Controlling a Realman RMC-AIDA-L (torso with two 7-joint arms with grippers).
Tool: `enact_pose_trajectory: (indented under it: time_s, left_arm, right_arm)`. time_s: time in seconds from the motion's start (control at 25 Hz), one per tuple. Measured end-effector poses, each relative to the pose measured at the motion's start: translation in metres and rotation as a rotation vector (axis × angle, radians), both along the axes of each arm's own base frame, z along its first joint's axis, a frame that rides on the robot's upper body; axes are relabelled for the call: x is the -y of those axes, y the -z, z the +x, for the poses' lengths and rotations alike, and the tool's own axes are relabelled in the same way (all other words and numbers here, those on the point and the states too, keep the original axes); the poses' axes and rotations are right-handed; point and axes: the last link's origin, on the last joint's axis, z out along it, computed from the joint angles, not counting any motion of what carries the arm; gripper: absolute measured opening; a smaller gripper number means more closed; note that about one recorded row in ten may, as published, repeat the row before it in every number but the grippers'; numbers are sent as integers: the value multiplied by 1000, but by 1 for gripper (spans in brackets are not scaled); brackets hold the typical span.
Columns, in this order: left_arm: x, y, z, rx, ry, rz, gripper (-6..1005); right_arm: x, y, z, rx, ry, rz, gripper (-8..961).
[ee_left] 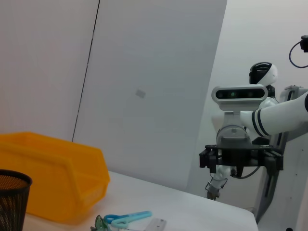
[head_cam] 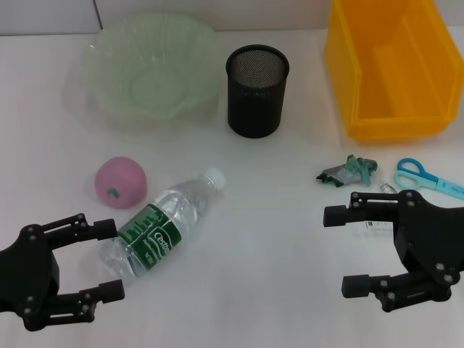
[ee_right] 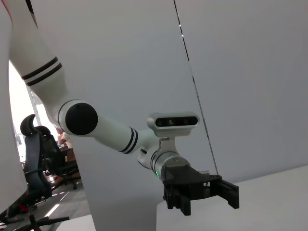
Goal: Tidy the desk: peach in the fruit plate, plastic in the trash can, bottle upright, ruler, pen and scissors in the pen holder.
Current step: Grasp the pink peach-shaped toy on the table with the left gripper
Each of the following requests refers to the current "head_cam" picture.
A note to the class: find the pink toy peach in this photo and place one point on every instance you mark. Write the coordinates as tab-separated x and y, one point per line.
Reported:
121	179

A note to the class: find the yellow plastic bin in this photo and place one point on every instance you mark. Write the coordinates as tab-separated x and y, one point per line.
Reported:
395	90

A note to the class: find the pale green fruit plate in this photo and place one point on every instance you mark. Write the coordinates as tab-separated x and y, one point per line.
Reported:
145	83

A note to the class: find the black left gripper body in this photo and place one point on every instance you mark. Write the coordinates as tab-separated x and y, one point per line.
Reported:
29	275

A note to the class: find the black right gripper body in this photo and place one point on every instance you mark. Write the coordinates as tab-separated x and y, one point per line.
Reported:
431	239

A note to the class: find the green plastic wrapper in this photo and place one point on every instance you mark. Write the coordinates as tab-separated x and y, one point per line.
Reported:
353	170

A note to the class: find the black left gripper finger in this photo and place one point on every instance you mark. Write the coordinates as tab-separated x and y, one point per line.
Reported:
108	291
103	229

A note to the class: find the clear green-label water bottle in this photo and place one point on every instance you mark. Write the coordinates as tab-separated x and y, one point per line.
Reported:
163	217

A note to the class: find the clear grey ballpoint pen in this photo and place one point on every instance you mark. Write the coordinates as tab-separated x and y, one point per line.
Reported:
387	187

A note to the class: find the blue and teal scissors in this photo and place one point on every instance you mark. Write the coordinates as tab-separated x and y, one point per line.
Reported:
435	181

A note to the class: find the black mesh pen holder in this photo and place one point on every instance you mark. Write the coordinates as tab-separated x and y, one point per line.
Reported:
253	105

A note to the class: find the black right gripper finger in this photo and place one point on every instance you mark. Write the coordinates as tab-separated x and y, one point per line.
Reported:
337	215
357	286

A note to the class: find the transparent plastic ruler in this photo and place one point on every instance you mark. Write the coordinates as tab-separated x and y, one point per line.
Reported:
378	227

